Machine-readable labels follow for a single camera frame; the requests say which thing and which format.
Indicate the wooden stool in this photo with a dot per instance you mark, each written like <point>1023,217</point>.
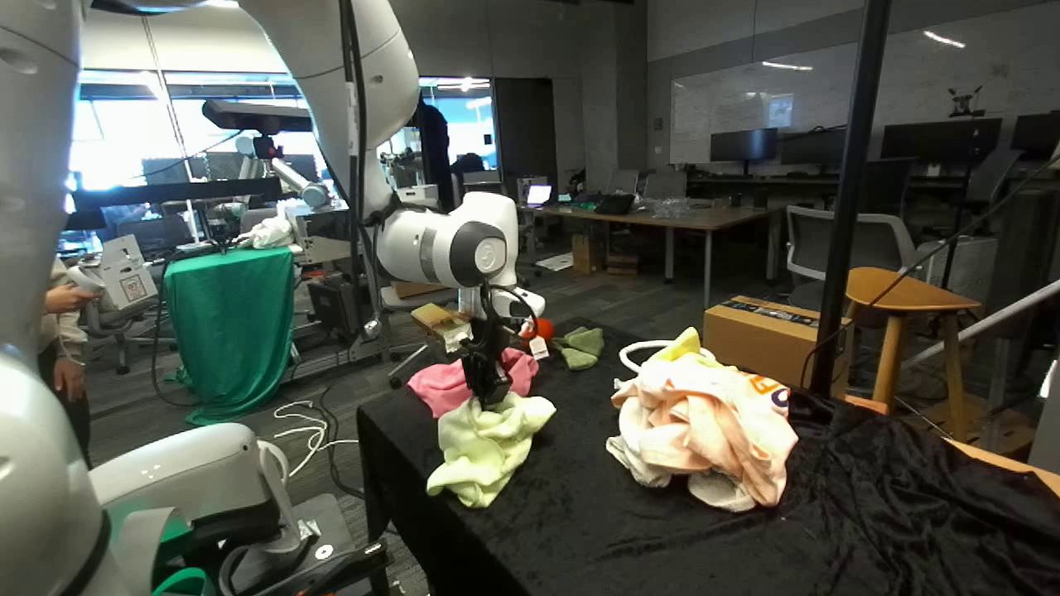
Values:
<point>895,298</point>

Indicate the yellow microfibre towel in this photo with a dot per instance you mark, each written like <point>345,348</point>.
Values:
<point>687,344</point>

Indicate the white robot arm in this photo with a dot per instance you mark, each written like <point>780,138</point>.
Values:
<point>360,77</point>

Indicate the black velvet table cloth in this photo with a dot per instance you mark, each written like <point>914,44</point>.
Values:
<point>872,507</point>

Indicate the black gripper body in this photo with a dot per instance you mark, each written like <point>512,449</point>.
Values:
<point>481,363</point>

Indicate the pink towel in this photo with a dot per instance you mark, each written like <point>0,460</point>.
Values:
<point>440,386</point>

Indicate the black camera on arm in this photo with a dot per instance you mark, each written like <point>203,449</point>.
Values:
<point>266,119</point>

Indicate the person at left edge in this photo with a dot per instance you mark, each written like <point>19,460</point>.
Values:
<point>61,348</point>

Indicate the gold wrist camera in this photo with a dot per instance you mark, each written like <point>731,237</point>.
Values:
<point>451,329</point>

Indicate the pale green white towel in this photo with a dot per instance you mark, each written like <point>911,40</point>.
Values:
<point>481,449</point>

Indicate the peach printed t-shirt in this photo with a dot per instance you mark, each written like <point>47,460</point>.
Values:
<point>757,403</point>

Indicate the cardboard box on floor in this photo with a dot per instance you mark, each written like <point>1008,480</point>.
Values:
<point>764,337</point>

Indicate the white t-shirt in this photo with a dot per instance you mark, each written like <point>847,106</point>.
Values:
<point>705,449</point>

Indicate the red plush radish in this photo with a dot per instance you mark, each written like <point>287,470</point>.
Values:
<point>577,348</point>

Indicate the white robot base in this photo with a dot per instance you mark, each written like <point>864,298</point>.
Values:
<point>189,515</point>

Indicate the green draped cloth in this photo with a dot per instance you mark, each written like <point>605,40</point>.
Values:
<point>232,327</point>

